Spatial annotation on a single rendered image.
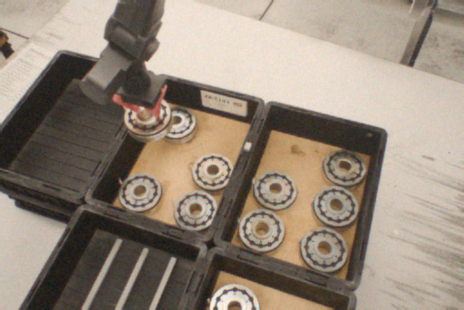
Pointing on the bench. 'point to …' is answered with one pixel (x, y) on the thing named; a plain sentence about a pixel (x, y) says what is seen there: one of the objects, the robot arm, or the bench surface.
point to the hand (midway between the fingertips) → (147, 111)
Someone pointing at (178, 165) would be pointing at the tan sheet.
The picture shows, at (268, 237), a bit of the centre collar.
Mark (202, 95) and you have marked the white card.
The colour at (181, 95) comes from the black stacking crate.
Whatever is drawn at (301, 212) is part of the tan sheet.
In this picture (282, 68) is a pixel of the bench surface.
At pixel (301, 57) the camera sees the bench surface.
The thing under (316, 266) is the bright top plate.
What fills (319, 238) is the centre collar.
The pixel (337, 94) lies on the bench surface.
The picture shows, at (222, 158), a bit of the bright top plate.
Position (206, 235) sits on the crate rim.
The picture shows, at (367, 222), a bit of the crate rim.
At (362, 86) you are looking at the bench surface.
